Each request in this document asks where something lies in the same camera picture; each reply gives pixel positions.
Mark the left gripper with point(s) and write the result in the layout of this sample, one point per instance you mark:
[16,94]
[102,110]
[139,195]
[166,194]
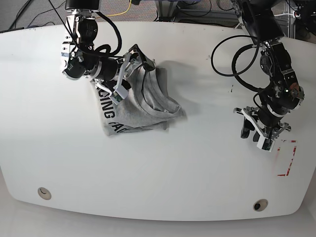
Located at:
[263,121]

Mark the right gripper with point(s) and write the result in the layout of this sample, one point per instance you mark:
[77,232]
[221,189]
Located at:
[114,72]

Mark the grey t-shirt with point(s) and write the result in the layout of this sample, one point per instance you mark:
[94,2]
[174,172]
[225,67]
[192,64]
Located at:
[146,107]

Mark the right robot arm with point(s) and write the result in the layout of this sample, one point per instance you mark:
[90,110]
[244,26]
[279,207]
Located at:
[80,58]

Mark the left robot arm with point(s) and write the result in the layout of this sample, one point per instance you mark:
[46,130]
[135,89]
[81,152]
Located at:
[283,93]

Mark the red tape rectangle marking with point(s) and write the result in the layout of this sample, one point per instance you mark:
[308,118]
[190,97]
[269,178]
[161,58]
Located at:
[285,156]

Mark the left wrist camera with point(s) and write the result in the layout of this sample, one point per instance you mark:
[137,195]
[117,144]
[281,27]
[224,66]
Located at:
[265,144]

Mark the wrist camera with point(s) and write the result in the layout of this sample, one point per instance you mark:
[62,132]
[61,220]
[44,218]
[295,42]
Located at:
[119,94]
[265,144]

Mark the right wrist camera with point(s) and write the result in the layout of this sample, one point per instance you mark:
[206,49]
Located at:
[119,94]

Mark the right table cable grommet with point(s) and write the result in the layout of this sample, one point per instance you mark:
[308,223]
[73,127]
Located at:
[260,205]

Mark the table cable grommet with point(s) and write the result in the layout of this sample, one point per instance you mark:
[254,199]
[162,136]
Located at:
[44,193]
[260,205]

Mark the left table cable grommet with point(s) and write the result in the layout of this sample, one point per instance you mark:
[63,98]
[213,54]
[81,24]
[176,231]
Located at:
[44,193]

